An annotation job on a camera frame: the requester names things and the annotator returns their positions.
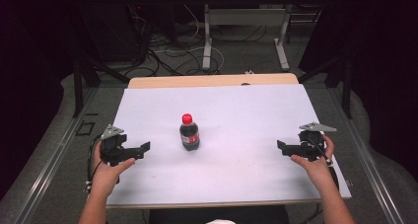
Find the aluminium floor rail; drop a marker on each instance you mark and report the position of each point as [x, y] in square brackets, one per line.
[368, 164]
[49, 164]

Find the black metal stand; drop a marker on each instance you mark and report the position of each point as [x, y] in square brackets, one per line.
[345, 82]
[80, 82]

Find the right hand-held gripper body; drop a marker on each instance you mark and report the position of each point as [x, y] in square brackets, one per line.
[312, 145]

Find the red bottle cap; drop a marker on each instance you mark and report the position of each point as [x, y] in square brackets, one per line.
[187, 118]

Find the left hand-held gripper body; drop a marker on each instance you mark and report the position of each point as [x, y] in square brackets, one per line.
[111, 148]

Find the person's left hand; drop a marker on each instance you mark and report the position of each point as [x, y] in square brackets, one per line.
[106, 176]

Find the white board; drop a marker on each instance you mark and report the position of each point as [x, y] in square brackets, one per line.
[230, 171]

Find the desk with white legs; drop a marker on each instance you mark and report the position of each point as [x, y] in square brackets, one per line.
[246, 16]

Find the person's right hand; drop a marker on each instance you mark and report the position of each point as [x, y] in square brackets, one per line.
[317, 169]

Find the dark cola bottle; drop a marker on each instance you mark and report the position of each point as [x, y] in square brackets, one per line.
[189, 136]

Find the white cloth patch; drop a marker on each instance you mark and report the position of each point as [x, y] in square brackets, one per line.
[220, 221]

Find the person's dark clothing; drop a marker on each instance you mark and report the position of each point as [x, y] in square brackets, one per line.
[184, 215]

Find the wooden table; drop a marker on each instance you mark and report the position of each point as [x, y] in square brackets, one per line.
[197, 81]

